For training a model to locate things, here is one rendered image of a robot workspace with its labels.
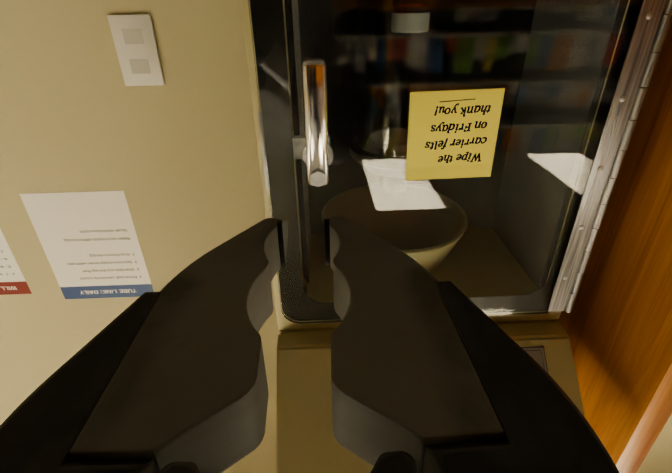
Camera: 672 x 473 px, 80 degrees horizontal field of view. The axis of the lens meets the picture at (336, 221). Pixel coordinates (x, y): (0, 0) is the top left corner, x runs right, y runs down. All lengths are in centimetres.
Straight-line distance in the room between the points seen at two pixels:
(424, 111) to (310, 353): 27
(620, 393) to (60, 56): 96
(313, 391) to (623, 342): 33
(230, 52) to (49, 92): 34
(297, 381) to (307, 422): 4
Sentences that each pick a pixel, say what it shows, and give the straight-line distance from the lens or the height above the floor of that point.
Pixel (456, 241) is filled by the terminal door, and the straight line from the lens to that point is 41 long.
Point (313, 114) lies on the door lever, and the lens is 29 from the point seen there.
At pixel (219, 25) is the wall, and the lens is 79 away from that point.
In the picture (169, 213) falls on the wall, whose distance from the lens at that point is 93.
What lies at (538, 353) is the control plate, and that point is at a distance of 51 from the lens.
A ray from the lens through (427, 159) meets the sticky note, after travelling 36.
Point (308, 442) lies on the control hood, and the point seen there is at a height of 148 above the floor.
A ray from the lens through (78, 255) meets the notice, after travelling 107.
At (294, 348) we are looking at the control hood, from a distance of 46.
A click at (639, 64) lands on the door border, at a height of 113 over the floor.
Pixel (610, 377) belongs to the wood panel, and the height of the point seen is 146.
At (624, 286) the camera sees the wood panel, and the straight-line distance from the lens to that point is 53.
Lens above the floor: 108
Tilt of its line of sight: 29 degrees up
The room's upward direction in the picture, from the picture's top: 179 degrees clockwise
